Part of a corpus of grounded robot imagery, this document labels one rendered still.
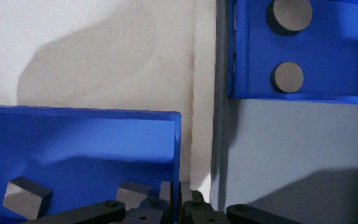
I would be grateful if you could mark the grey metal disc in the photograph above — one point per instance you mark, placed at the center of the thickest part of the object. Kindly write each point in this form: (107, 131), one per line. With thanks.
(288, 17)
(287, 77)

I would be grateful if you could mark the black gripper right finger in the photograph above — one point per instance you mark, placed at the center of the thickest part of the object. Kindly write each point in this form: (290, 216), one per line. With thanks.
(195, 211)

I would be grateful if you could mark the grey metal shelf rack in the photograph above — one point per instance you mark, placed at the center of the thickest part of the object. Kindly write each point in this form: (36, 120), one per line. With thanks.
(298, 160)

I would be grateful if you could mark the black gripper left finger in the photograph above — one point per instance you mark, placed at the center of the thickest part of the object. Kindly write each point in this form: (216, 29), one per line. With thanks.
(150, 211)

